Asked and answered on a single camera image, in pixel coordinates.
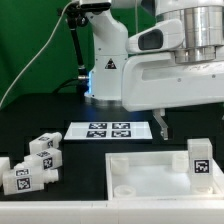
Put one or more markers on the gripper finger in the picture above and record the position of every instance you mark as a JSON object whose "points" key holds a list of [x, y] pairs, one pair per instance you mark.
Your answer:
{"points": [[159, 115]]}

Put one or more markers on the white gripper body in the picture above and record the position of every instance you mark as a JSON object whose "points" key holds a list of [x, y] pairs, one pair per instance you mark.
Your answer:
{"points": [[155, 81]]}

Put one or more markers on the white square tabletop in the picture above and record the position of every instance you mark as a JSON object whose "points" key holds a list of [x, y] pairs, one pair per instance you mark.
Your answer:
{"points": [[163, 175]]}

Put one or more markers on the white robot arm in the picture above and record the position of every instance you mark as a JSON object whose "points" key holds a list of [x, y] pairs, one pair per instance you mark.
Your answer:
{"points": [[177, 62]]}

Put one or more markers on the white marker plate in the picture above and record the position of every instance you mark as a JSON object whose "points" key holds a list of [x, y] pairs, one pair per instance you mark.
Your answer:
{"points": [[108, 131]]}

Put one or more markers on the white front fence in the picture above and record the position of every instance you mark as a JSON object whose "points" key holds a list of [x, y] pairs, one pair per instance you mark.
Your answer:
{"points": [[113, 212]]}

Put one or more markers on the white block far left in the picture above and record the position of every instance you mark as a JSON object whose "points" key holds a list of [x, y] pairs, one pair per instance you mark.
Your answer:
{"points": [[4, 168]]}

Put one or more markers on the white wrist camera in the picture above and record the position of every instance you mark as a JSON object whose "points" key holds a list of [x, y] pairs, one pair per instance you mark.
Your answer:
{"points": [[164, 36]]}

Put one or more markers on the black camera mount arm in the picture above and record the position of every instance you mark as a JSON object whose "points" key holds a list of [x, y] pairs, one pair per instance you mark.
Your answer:
{"points": [[76, 17]]}

